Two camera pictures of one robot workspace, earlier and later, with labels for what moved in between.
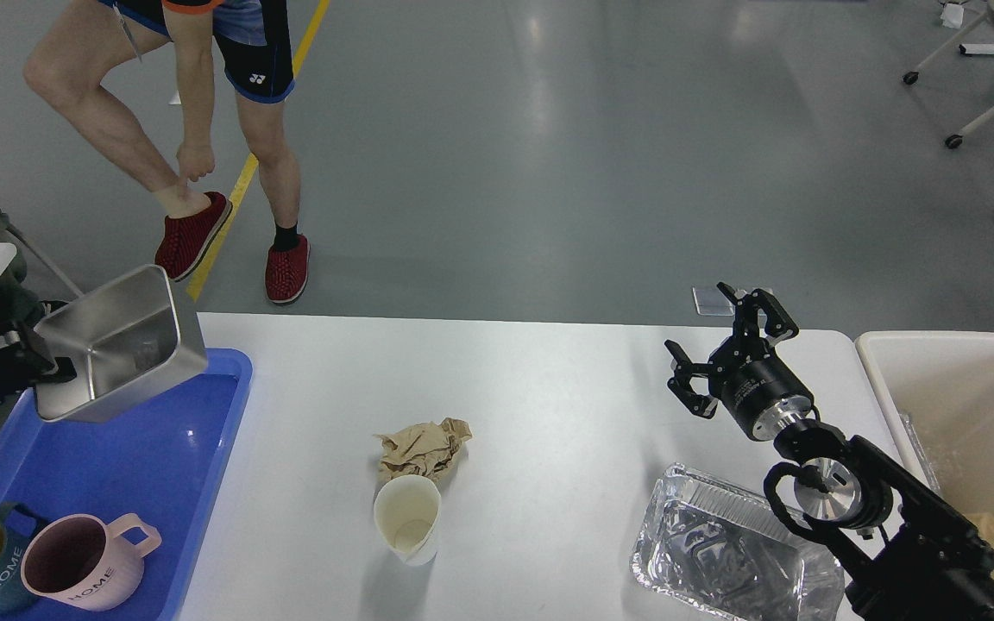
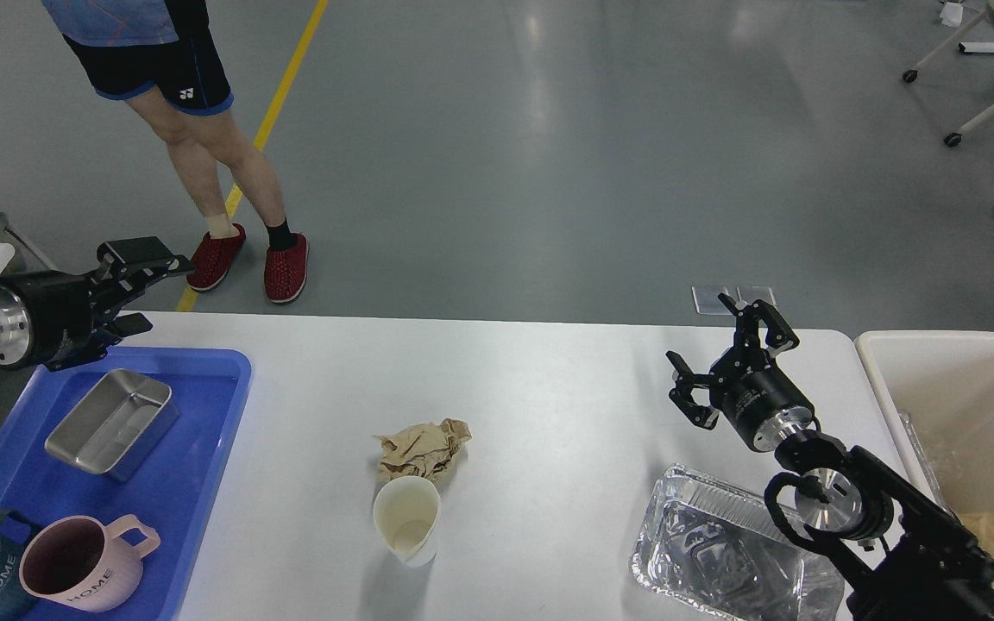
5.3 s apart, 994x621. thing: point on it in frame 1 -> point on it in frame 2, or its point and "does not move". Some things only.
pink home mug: [87, 564] does not move
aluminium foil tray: [721, 548] does not move
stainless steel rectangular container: [130, 339] -> [114, 423]
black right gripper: [760, 391] does not move
